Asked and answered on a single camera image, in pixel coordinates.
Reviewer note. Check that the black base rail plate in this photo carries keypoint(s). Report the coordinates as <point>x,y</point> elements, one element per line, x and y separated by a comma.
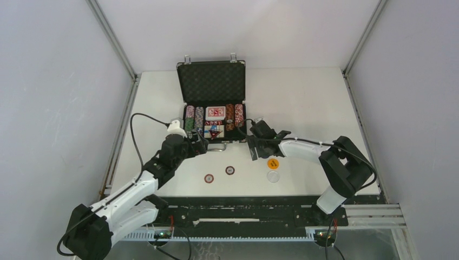
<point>244,215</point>

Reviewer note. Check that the clear dealer button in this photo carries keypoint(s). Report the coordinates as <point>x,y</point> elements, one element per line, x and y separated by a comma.
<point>273,176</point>

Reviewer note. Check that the red triangular all-in button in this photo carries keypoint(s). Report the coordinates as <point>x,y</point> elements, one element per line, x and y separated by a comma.
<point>214,133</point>

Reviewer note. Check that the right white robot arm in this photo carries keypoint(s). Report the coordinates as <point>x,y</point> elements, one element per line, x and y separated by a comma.
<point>346,168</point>

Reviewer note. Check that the red playing card deck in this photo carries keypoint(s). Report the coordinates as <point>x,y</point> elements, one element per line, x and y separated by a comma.
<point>215,113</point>

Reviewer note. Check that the white cable duct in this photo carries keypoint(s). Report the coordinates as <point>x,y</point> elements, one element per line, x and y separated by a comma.
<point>144,235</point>

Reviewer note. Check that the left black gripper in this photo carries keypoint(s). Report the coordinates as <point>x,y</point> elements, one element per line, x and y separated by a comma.
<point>200,147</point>

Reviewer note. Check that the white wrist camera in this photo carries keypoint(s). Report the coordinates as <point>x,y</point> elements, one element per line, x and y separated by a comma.
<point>258,119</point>
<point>176,127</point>

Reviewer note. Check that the orange black poker chip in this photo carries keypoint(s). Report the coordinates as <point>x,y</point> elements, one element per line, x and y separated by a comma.
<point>229,170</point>

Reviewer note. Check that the black aluminium poker case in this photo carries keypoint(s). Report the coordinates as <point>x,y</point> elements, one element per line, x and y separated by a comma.
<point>214,83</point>

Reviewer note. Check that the right controller board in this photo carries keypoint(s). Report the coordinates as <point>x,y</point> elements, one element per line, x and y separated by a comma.
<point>323,235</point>

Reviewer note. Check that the left mixed chip stack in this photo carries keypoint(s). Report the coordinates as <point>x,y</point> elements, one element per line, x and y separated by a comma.
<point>189,120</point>

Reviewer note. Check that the red poker chip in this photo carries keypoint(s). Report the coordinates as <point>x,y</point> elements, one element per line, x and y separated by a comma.
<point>209,178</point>

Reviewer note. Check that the orange chip stack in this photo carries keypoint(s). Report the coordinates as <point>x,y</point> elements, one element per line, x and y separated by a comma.
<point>230,116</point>

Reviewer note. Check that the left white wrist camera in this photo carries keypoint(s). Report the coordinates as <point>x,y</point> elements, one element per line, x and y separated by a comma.
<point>176,127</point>

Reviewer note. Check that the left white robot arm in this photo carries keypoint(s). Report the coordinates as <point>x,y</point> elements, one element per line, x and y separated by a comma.
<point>93,230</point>

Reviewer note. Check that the left controller board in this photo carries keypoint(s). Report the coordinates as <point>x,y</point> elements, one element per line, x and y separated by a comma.
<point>163,235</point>

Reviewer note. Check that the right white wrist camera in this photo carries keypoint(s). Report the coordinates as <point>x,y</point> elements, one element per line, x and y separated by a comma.
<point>258,119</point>

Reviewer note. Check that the controller board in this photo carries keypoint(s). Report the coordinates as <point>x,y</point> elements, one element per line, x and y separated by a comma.
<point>323,235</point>
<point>163,235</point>

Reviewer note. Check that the orange big blind button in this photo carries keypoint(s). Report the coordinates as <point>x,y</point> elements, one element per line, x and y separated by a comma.
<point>273,164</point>

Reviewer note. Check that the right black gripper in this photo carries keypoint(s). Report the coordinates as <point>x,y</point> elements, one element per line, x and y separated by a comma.
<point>252,144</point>

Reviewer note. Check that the red white chip stack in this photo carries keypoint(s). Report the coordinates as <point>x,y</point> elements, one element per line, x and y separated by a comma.
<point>238,115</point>

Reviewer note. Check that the mixed chip stack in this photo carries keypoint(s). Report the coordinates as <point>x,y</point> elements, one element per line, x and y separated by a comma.
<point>189,120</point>
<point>199,118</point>

